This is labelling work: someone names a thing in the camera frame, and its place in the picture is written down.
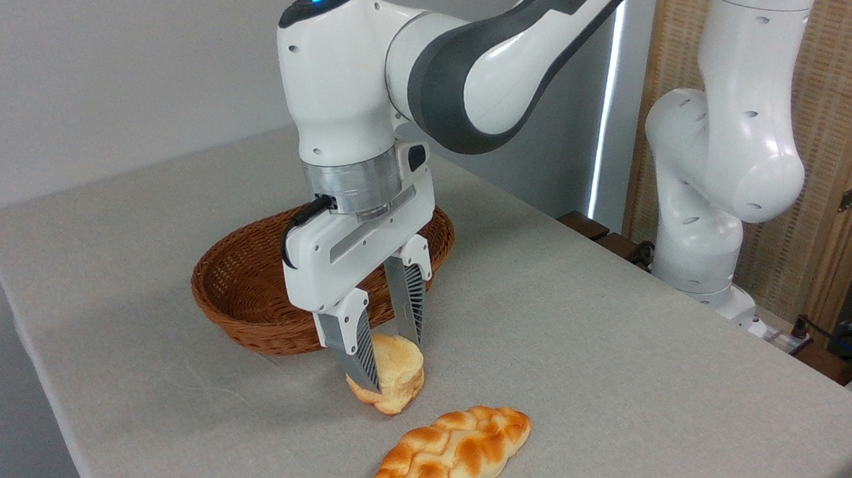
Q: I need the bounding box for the grey tablecloth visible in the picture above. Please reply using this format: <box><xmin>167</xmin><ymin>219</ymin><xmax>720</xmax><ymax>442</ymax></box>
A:
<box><xmin>0</xmin><ymin>80</ymin><xmax>852</xmax><ymax>478</ymax></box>

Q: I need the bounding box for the brown oval wicker basket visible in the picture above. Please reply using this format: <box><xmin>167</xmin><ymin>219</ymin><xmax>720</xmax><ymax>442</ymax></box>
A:
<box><xmin>183</xmin><ymin>182</ymin><xmax>459</xmax><ymax>373</ymax></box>

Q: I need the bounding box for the black plug with cable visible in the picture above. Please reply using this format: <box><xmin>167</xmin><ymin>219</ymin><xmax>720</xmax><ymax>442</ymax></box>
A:
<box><xmin>788</xmin><ymin>313</ymin><xmax>839</xmax><ymax>351</ymax></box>

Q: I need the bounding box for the dark brown wooden block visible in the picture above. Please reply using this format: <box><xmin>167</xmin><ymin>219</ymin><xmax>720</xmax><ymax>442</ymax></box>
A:
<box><xmin>592</xmin><ymin>230</ymin><xmax>657</xmax><ymax>272</ymax></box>
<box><xmin>555</xmin><ymin>209</ymin><xmax>612</xmax><ymax>244</ymax></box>

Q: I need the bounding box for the round pale bread bun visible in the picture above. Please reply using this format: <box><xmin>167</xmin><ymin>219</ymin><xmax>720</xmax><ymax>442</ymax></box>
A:
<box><xmin>342</xmin><ymin>330</ymin><xmax>430</xmax><ymax>418</ymax></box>

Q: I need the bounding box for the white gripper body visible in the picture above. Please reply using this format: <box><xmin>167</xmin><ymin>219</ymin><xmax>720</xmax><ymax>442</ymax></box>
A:
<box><xmin>276</xmin><ymin>129</ymin><xmax>445</xmax><ymax>327</ymax></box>

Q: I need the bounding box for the braided golden bread loaf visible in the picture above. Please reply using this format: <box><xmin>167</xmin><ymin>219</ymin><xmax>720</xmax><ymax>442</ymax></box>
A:
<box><xmin>360</xmin><ymin>392</ymin><xmax>534</xmax><ymax>478</ymax></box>

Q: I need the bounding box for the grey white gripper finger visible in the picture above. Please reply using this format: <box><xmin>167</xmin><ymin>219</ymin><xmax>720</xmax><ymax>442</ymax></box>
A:
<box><xmin>376</xmin><ymin>231</ymin><xmax>437</xmax><ymax>348</ymax></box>
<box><xmin>306</xmin><ymin>284</ymin><xmax>392</xmax><ymax>392</ymax></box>

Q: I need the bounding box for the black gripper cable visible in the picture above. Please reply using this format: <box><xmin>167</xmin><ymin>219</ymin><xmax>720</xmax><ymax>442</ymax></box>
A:
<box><xmin>278</xmin><ymin>191</ymin><xmax>338</xmax><ymax>273</ymax></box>

